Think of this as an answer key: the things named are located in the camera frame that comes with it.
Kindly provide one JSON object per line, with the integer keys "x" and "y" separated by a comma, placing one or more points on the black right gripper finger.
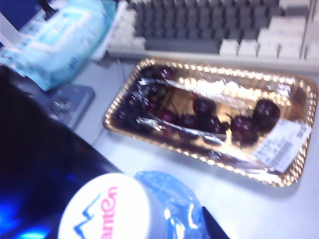
{"x": 214, "y": 229}

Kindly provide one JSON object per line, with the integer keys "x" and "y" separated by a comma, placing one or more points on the clear mineral water bottle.
{"x": 119, "y": 211}

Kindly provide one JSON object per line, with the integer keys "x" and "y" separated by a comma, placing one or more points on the black thermos flask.
{"x": 37, "y": 149}

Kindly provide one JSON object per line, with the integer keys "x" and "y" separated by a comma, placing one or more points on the white tray with snacks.
{"x": 211, "y": 139}

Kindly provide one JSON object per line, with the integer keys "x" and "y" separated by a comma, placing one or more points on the dark red cherry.
{"x": 166, "y": 116}
{"x": 268, "y": 113}
{"x": 243, "y": 129}
{"x": 204, "y": 106}

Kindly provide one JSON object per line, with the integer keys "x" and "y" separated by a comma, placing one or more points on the metal laptop stand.
{"x": 72, "y": 104}

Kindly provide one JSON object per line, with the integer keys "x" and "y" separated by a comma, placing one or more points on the white and grey keyboard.
{"x": 199, "y": 27}

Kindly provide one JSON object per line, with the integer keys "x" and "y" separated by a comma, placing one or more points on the teal wet wipes pack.
{"x": 59, "y": 42}

